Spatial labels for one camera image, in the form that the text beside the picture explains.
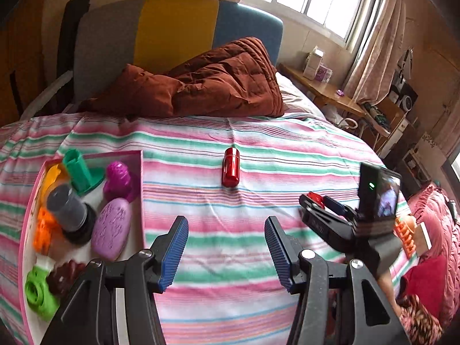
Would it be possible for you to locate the lilac egg-shaped case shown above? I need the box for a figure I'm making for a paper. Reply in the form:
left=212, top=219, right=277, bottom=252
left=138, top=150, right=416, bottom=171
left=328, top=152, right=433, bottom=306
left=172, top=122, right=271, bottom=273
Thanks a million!
left=91, top=198, right=132, bottom=261

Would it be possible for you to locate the magenta perforated stand piece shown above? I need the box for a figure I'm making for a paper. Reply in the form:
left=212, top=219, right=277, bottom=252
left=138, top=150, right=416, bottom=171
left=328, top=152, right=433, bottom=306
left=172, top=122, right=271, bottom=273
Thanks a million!
left=103, top=160, right=139, bottom=203

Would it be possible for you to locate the red metallic cylinder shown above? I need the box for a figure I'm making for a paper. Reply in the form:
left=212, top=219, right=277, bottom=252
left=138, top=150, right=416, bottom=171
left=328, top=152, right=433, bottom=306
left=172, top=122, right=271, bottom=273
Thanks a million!
left=221, top=147, right=240, bottom=188

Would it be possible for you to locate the clear jar with black lid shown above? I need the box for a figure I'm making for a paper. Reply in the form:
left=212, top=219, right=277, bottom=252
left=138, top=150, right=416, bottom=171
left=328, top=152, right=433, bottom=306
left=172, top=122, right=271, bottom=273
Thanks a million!
left=45, top=181, right=97, bottom=245

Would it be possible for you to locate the brown pumpkin figure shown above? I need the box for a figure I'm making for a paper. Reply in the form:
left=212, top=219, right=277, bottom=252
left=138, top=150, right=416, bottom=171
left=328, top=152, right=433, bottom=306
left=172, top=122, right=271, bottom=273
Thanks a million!
left=46, top=259, right=86, bottom=299

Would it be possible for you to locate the green plastic stand piece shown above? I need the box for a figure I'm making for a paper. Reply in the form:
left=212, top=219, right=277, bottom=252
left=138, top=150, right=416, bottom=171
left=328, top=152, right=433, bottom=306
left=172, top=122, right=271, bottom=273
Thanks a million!
left=62, top=149, right=105, bottom=196

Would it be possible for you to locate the orange cube block cluster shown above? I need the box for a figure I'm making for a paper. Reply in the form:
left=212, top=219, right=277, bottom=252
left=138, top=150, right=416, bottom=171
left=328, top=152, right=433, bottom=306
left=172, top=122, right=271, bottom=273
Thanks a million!
left=33, top=206, right=61, bottom=256

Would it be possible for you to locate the green white plug-in device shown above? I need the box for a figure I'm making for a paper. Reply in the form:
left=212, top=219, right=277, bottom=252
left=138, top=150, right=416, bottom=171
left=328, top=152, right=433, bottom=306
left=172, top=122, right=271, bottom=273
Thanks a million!
left=24, top=254, right=60, bottom=322

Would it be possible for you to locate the yellow orange plastic comb piece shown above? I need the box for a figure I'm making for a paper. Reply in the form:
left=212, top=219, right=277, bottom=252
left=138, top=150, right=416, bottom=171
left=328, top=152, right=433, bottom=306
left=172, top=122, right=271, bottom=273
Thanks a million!
left=39, top=164, right=69, bottom=205

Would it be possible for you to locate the red puzzle piece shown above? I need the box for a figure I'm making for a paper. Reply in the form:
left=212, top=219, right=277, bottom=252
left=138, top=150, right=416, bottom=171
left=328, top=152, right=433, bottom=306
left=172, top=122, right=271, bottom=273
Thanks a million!
left=306, top=191, right=325, bottom=210

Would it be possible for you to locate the person's right hand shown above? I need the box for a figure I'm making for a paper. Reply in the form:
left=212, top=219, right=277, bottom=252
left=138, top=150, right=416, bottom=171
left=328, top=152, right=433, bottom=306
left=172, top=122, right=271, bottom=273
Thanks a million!
left=377, top=270, right=409, bottom=320

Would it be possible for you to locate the orange toothed plastic piece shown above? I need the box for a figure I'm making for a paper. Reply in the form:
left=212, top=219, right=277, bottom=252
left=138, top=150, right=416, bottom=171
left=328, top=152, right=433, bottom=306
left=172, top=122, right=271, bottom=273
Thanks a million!
left=394, top=214, right=416, bottom=259

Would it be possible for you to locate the wooden side shelf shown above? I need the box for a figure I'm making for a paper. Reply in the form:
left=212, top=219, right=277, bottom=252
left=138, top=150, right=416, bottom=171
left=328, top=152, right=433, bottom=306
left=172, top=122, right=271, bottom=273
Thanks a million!
left=277, top=63, right=409, bottom=157

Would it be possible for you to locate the striped pink green bedsheet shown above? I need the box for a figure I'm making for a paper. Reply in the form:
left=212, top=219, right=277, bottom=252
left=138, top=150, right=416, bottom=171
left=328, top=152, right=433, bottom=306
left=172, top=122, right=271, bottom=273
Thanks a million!
left=1, top=113, right=380, bottom=344

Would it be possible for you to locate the white tray with pink rim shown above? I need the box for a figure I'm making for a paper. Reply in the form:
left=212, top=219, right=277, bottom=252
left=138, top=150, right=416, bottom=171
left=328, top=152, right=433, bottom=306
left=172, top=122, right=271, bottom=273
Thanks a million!
left=18, top=150, right=144, bottom=344

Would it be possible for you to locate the beige curtain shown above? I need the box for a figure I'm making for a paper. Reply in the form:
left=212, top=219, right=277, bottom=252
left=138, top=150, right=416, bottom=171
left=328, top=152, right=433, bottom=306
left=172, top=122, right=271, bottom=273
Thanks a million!
left=345, top=0, right=406, bottom=105

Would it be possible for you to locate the white box on shelf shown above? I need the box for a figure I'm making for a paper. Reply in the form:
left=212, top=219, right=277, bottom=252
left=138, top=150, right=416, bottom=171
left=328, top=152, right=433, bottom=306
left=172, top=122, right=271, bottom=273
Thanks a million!
left=303, top=46, right=324, bottom=80

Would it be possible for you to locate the rust brown quilted blanket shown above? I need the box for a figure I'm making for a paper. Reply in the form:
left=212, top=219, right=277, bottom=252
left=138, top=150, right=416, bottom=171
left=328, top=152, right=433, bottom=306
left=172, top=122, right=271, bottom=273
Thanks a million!
left=79, top=37, right=284, bottom=118

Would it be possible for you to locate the grey yellow blue headboard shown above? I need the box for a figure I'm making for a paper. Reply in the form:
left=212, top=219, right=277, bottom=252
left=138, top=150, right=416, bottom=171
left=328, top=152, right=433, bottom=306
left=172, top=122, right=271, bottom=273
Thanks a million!
left=73, top=0, right=283, bottom=103

